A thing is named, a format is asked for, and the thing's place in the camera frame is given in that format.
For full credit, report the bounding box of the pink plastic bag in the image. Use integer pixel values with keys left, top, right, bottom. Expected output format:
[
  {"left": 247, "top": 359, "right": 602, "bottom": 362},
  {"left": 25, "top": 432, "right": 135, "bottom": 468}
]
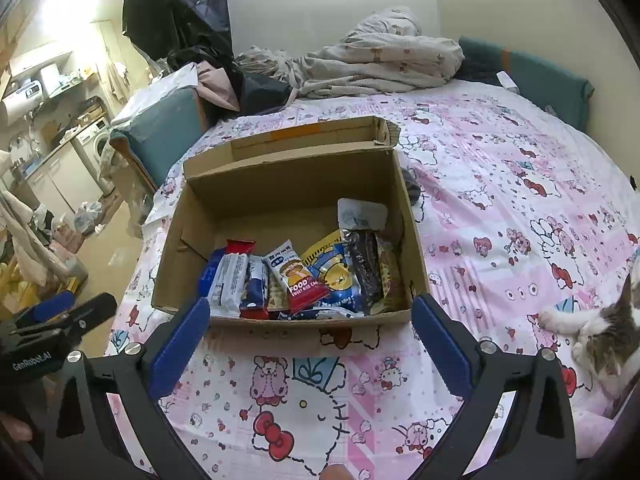
[{"left": 49, "top": 214, "right": 84, "bottom": 254}]

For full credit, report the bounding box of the white water heater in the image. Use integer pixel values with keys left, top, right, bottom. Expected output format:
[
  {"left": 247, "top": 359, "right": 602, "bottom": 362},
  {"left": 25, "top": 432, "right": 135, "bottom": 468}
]
[{"left": 0, "top": 76, "right": 49, "bottom": 127}]

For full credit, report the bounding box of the cardboard box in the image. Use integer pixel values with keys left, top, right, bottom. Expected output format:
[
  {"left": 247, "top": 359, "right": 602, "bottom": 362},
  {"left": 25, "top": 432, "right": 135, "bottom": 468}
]
[{"left": 150, "top": 115, "right": 432, "bottom": 333}]

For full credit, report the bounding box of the beige hanging cloth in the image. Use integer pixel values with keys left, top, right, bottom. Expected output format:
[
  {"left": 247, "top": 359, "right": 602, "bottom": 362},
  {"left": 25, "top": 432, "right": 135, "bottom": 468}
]
[{"left": 0, "top": 189, "right": 52, "bottom": 287}]

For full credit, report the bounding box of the white grey snack packet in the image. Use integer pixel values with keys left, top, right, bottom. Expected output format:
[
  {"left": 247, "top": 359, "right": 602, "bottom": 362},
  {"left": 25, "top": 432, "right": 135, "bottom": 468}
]
[{"left": 206, "top": 239, "right": 257, "bottom": 319}]

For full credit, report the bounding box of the white plastic bag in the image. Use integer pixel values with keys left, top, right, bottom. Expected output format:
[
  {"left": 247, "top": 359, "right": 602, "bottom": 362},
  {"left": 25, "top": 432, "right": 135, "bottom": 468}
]
[{"left": 73, "top": 201, "right": 107, "bottom": 234}]

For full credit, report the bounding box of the black cloth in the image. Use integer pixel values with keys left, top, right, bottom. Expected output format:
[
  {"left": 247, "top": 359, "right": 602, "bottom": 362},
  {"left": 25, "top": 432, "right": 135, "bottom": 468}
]
[{"left": 235, "top": 71, "right": 297, "bottom": 114}]

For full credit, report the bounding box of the grey cloth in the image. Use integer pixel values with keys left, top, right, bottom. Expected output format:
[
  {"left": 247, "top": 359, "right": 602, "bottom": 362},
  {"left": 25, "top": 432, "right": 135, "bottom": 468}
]
[{"left": 399, "top": 166, "right": 424, "bottom": 207}]

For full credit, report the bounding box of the white printed cloth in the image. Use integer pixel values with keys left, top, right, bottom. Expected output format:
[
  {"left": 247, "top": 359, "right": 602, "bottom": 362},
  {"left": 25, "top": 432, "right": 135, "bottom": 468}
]
[{"left": 111, "top": 62, "right": 202, "bottom": 127}]

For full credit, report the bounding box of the beige snack packet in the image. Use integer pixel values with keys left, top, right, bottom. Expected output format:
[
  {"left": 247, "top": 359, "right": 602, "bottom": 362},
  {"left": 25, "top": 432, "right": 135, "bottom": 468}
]
[{"left": 267, "top": 269, "right": 292, "bottom": 312}]

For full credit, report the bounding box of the beige hanging towel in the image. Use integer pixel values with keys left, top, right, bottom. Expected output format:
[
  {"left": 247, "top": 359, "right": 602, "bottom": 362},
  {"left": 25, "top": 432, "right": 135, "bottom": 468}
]
[{"left": 106, "top": 61, "right": 134, "bottom": 107}]

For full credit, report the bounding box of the large black plastic bag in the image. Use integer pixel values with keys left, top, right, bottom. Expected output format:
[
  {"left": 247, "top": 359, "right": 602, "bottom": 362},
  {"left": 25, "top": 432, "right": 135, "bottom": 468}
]
[{"left": 121, "top": 0, "right": 234, "bottom": 74}]

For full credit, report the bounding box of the pink cloth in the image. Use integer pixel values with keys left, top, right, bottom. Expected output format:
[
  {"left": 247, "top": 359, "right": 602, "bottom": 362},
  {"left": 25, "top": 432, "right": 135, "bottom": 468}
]
[{"left": 196, "top": 61, "right": 242, "bottom": 112}]

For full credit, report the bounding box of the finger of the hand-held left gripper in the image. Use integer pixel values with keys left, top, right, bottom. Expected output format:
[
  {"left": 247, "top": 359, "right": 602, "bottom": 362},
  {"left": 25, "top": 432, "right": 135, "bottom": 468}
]
[
  {"left": 50, "top": 293, "right": 119, "bottom": 342},
  {"left": 10, "top": 291, "right": 77, "bottom": 333}
]

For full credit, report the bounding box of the yellow blue snack packet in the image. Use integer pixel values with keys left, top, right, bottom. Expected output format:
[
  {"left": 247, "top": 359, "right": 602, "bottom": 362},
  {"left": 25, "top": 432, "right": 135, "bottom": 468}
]
[{"left": 299, "top": 229, "right": 367, "bottom": 312}]

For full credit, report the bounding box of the blue white snack packet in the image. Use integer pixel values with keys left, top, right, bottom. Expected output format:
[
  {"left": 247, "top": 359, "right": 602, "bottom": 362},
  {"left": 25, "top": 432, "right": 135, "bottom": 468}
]
[{"left": 239, "top": 254, "right": 272, "bottom": 321}]

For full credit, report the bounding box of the grey white cat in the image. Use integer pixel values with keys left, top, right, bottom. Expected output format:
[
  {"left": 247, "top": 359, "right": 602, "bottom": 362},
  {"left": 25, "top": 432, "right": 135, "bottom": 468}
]
[{"left": 536, "top": 259, "right": 640, "bottom": 402}]

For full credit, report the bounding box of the pink printed bed sheet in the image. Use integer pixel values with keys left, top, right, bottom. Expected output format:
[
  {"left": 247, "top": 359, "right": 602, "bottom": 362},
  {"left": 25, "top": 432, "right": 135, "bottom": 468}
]
[{"left": 102, "top": 77, "right": 640, "bottom": 480}]

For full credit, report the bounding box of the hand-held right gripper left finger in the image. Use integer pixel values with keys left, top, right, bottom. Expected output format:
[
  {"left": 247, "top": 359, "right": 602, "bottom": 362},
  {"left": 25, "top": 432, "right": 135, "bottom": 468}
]
[{"left": 42, "top": 296, "right": 212, "bottom": 480}]

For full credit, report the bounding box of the white washing machine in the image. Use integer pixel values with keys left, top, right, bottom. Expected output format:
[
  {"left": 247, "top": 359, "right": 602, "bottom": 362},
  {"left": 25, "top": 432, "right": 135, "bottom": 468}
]
[{"left": 74, "top": 119, "right": 114, "bottom": 197}]

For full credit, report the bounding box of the crumpled bear print duvet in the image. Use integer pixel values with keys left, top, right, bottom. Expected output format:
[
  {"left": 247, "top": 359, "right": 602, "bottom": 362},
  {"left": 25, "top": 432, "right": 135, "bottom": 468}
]
[{"left": 234, "top": 6, "right": 467, "bottom": 102}]

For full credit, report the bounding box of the black snack packet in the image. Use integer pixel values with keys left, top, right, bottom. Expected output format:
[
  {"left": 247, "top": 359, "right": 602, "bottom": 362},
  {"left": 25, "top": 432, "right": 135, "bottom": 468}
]
[{"left": 340, "top": 227, "right": 385, "bottom": 307}]

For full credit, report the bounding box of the kitchen counter cabinet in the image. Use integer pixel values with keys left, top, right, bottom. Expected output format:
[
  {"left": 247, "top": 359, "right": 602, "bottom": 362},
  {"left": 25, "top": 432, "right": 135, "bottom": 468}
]
[{"left": 19, "top": 144, "right": 107, "bottom": 217}]

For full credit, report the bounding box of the white red rice cracker packet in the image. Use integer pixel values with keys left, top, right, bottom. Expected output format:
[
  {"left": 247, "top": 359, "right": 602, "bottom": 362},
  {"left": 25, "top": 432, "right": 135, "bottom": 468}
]
[{"left": 262, "top": 239, "right": 332, "bottom": 315}]

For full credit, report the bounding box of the grey foil packet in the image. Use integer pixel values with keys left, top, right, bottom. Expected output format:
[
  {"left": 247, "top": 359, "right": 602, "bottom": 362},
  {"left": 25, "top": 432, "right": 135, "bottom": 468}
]
[{"left": 336, "top": 197, "right": 389, "bottom": 234}]

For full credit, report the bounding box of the brown snack packet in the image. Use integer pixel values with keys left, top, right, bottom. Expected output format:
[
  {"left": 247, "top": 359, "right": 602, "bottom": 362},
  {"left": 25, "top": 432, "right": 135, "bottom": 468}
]
[{"left": 375, "top": 236, "right": 404, "bottom": 307}]

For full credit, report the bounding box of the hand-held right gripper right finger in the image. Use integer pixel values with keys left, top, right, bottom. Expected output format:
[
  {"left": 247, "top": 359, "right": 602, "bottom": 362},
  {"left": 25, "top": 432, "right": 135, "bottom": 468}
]
[{"left": 407, "top": 292, "right": 580, "bottom": 480}]

